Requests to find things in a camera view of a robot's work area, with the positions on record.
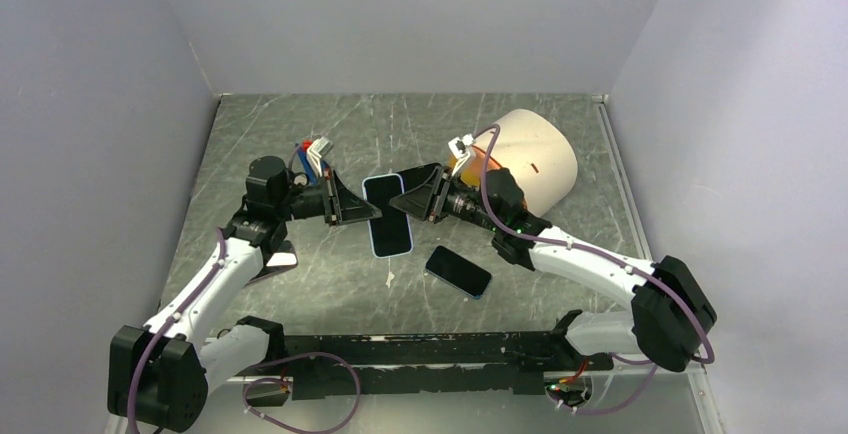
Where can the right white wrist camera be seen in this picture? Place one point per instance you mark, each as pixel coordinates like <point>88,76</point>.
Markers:
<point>462,147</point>

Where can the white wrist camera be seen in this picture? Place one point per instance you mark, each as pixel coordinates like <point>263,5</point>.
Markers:
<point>462,147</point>
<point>315,151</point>

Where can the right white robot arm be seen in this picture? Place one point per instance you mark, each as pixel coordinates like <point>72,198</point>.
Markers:
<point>667,315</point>

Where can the cream and orange drum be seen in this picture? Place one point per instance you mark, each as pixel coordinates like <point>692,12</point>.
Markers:
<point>537,155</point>

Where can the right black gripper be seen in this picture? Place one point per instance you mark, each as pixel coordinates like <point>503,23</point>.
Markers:
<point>429,200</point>

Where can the purple edged glossy phone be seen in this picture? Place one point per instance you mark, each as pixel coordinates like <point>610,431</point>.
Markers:
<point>284,259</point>

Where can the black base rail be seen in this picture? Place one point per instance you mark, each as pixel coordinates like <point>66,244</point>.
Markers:
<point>521,363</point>

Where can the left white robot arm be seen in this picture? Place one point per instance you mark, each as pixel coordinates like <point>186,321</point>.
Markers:
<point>162,372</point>

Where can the blue clip tool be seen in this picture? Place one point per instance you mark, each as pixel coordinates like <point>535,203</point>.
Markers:
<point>302,156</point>

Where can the light blue phone case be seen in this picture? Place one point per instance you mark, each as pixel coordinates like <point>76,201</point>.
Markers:
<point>387,232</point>

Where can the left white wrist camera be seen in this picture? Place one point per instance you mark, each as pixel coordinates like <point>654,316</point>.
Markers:
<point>315,151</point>

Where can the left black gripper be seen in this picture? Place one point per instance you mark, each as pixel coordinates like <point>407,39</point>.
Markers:
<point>344,206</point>

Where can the blue edged black phone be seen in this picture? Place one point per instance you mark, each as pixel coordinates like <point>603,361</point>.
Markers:
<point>459,272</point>

